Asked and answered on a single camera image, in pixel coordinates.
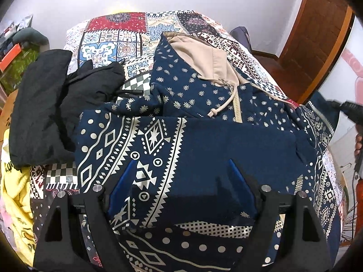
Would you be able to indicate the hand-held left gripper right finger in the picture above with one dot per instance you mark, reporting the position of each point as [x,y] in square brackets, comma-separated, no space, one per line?
[244,187]

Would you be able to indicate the yellow garment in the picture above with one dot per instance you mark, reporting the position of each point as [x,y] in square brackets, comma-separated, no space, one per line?
[17,198]

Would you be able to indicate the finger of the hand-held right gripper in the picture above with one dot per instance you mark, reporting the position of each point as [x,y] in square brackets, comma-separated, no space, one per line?
[336,104]

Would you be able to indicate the orange box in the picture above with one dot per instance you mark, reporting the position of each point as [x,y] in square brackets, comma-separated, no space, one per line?
[11,58]

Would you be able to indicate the pile of assorted packages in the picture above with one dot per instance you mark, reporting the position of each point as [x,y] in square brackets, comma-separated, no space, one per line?
[14,28]

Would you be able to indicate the tan cardboard box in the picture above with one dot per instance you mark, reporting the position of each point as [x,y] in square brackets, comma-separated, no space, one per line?
[8,113]

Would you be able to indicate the brown wooden door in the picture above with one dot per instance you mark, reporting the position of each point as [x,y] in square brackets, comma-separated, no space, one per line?
[312,34]

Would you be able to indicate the patchwork printed bedspread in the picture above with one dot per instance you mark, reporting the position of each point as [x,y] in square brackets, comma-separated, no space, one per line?
[113,42]

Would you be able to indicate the yellow pillow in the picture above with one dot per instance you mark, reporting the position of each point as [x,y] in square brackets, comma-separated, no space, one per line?
[123,10]

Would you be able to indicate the green printed box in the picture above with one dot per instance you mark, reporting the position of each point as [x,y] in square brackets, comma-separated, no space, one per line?
[19,68]

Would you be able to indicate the black jacket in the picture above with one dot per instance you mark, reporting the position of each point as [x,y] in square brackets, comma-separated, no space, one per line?
[39,113]

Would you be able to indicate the navy patterned hoodie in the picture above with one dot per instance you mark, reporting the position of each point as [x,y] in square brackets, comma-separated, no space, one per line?
[198,147]

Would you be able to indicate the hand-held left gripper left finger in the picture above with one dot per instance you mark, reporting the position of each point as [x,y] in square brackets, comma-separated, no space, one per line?
[120,187]

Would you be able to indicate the grey plush pillow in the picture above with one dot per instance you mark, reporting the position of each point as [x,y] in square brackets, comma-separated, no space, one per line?
[31,36]

